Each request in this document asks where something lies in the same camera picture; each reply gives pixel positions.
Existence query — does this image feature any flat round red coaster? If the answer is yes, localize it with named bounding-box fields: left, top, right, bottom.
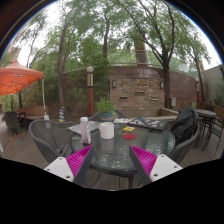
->
left=122, top=133, right=137, bottom=141

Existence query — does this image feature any potted green plant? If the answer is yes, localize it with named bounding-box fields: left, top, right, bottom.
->
left=95, top=96, right=116, bottom=122

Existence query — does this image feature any globe-topped lamp post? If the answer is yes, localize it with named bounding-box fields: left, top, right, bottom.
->
left=86, top=65, right=96, bottom=117

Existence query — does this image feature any silver laptop with stickers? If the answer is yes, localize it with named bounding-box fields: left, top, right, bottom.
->
left=67, top=121, right=101, bottom=136

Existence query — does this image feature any dark round patio table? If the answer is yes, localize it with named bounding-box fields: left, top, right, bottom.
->
left=195, top=108, right=224, bottom=152

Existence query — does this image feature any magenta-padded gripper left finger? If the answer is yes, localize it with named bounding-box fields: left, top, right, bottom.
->
left=43, top=145, right=96, bottom=188

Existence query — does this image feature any white ceramic mug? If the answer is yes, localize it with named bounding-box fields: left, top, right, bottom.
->
left=98, top=121, right=116, bottom=140

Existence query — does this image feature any orange canopy tent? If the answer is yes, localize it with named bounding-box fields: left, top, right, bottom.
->
left=0, top=59, right=46, bottom=97

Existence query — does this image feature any group of dark patio chairs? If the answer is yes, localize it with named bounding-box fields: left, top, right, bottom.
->
left=1, top=110, right=28, bottom=136

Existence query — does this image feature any striped traffic cone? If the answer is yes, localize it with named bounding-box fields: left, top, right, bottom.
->
left=58, top=106, right=66, bottom=123

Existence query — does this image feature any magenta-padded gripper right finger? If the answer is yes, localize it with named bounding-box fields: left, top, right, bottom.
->
left=128, top=144, right=184, bottom=186

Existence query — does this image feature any translucent white-capped drink bottle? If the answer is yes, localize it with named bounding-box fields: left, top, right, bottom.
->
left=79, top=116, right=92, bottom=146

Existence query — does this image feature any black laptop with stickers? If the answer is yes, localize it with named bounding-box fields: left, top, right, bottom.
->
left=127, top=116, right=169, bottom=131

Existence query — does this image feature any black jacket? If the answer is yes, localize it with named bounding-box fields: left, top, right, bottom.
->
left=170, top=106, right=200, bottom=146

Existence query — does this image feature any white printed booklet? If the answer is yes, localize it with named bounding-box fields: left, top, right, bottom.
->
left=113, top=117, right=135, bottom=125

